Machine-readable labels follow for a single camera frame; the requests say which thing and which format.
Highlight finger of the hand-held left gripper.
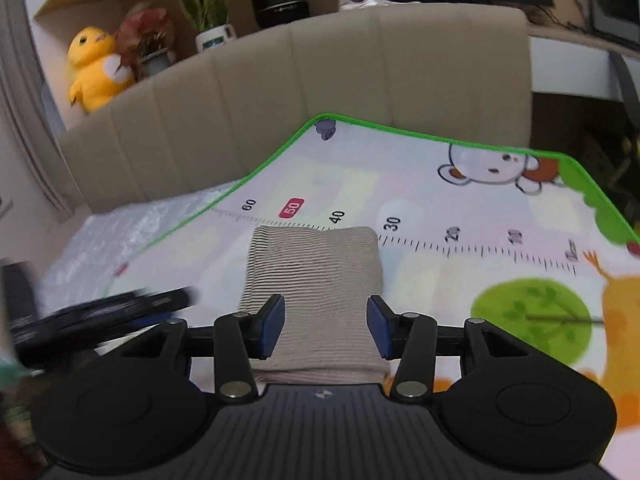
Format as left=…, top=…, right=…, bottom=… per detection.
left=15, top=285, right=201, bottom=357

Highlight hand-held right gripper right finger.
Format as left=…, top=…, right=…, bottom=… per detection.
left=366, top=294, right=527, bottom=403

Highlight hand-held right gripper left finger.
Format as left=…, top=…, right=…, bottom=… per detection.
left=122, top=294, right=287, bottom=404

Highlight beige striped sweater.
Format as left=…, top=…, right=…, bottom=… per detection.
left=239, top=225, right=392, bottom=386

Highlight white bedsheet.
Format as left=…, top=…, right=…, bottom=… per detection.
left=40, top=180, right=247, bottom=312

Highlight printed cartoon play mat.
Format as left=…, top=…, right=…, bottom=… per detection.
left=107, top=112, right=640, bottom=480

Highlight grey curtain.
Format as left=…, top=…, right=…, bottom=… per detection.
left=0, top=0, right=77, bottom=224

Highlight yellow plush toy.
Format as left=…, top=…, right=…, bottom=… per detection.
left=67, top=25, right=137, bottom=114

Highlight beige padded headboard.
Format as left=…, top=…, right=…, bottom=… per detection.
left=59, top=4, right=534, bottom=217

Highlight red leafed potted plant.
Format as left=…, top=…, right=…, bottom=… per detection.
left=115, top=4, right=177, bottom=82

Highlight green plant in white pot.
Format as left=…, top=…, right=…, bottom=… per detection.
left=179, top=0, right=237, bottom=54

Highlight white desk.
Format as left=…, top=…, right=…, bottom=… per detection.
left=527, top=34, right=640, bottom=107

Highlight white crumpled cloth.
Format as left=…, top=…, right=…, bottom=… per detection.
left=337, top=0, right=402, bottom=12

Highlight black desk leg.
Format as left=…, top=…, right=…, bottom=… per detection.
left=612, top=52, right=640, bottom=127

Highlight dark framed screen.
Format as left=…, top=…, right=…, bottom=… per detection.
left=589, top=0, right=640, bottom=50

